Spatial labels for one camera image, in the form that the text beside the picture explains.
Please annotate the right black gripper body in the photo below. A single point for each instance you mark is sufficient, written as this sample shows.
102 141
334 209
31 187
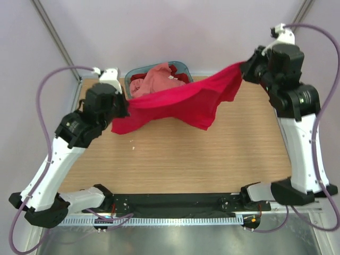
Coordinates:
255 71

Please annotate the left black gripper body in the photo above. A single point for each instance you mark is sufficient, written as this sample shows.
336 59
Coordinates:
120 109

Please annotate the magenta red t shirt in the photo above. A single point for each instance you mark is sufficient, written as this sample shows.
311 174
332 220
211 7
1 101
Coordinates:
195 103

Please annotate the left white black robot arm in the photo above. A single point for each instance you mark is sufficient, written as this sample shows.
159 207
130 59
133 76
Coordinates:
43 204

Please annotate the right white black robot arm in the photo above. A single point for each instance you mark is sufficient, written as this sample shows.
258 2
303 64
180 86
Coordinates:
278 71

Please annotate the salmon pink t shirt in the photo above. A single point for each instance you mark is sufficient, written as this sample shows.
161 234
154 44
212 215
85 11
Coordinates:
161 77

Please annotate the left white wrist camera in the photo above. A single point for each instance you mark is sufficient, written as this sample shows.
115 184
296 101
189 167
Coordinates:
110 76

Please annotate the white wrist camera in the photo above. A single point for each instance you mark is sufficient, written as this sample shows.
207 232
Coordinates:
110 76
281 35

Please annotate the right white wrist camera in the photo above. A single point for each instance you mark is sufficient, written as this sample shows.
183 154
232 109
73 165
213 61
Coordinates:
281 35

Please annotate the right aluminium frame post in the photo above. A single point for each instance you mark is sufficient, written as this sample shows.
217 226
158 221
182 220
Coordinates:
303 11

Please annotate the aluminium frame post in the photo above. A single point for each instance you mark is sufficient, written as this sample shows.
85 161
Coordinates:
52 31
303 11

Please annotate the perforated metal cable tray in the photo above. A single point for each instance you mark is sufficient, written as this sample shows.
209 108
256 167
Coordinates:
91 220

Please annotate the left aluminium frame post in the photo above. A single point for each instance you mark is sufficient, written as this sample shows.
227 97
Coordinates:
52 31

